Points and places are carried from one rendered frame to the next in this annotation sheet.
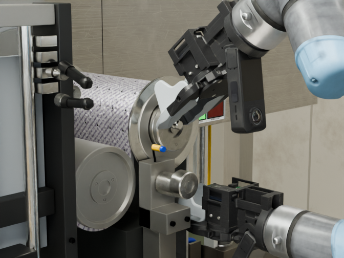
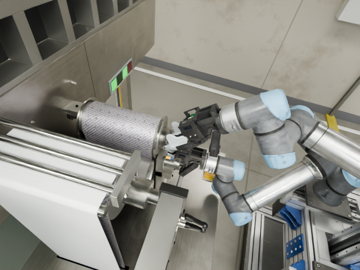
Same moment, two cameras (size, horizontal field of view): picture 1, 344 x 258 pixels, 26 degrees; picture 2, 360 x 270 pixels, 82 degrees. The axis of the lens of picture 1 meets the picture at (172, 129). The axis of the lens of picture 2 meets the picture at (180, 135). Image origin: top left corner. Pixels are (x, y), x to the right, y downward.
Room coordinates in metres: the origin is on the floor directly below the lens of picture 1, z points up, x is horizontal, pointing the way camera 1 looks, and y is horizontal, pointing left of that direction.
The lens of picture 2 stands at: (0.70, 0.25, 1.77)
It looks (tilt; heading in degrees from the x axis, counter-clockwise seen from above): 46 degrees down; 322
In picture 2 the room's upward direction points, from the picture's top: 10 degrees clockwise
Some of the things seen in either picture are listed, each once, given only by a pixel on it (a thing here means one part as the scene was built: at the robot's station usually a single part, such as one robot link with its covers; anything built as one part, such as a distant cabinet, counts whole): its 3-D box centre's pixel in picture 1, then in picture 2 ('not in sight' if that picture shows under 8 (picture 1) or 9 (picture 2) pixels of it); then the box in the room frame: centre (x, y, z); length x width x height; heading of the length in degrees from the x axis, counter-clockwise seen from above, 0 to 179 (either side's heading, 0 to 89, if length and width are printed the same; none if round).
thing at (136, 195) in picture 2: not in sight; (136, 190); (0.92, 0.17, 1.33); 0.06 x 0.06 x 0.06; 45
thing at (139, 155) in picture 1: (165, 125); (160, 137); (1.11, 0.01, 1.25); 0.15 x 0.01 x 0.15; 135
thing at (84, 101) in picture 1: (76, 103); (193, 227); (0.79, 0.10, 1.33); 0.05 x 0.01 x 0.01; 45
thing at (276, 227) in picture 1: (286, 233); (209, 163); (1.01, -0.16, 1.11); 0.08 x 0.05 x 0.08; 135
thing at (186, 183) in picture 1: (184, 184); (177, 163); (1.03, -0.02, 1.18); 0.04 x 0.02 x 0.04; 135
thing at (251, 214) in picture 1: (244, 215); (189, 156); (1.07, -0.11, 1.12); 0.12 x 0.08 x 0.09; 45
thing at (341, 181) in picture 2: not in sight; (346, 175); (0.71, -0.83, 0.98); 0.13 x 0.12 x 0.14; 168
